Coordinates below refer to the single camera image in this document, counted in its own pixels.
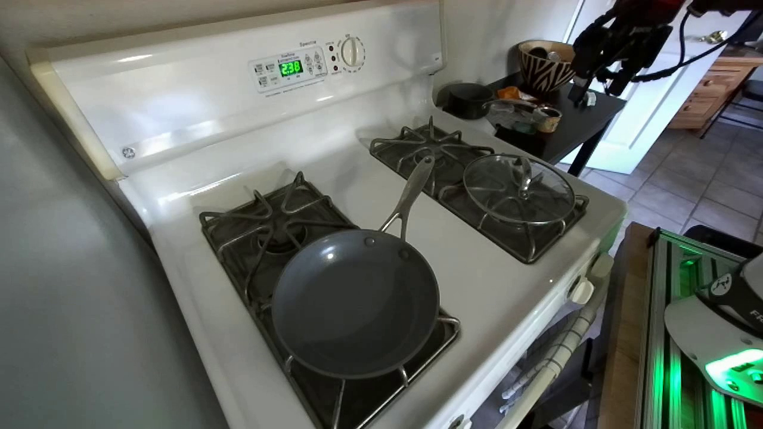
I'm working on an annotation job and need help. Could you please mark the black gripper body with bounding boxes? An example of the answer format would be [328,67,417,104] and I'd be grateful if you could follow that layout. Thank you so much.
[570,8,681,100]

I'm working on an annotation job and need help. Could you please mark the clear glass pan lid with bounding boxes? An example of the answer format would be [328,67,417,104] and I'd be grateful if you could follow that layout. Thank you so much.
[461,151,578,229]

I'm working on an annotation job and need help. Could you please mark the white and black robot base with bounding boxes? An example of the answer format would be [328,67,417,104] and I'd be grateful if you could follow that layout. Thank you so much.
[663,254,763,408]

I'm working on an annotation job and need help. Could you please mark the gray frying pan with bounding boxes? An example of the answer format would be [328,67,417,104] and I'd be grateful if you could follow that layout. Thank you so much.
[270,152,444,382]

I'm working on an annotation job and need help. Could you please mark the black side table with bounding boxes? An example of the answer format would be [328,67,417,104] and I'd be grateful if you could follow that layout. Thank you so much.
[475,75,630,180]

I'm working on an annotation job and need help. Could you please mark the zebra pattern bowl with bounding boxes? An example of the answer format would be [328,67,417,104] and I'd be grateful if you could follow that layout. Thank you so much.
[508,39,578,104]

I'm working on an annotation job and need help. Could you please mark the wooden cabinet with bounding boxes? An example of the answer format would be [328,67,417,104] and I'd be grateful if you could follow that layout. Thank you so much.
[667,45,763,133]

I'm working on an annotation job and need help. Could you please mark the small brown round cup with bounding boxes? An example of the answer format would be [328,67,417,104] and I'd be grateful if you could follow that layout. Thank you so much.
[533,104,565,137]

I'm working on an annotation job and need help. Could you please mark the pile of small kitchen items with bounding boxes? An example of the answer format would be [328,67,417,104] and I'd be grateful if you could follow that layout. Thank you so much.
[487,85,545,131]

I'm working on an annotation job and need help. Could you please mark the small black pot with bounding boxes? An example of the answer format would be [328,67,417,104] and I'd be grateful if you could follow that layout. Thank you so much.
[436,81,493,122]

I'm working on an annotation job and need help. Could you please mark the black cast iron burner grate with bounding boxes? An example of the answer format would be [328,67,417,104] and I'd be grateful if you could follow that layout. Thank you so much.
[367,117,592,267]
[199,169,464,429]

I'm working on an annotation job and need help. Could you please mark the white gas stove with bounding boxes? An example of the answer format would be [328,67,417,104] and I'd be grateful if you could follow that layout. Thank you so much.
[27,0,630,429]

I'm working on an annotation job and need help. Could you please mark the brown wooden board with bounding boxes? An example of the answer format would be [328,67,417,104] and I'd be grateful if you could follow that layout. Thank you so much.
[595,223,659,429]

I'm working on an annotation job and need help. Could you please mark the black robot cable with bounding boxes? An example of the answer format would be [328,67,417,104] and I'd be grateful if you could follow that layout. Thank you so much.
[630,0,763,86]

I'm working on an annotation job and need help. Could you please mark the green lit metal frame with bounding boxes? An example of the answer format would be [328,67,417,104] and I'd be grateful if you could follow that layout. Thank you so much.
[642,228,763,429]

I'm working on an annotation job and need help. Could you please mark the white oven door handle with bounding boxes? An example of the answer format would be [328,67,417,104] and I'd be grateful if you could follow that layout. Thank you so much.
[496,272,614,429]

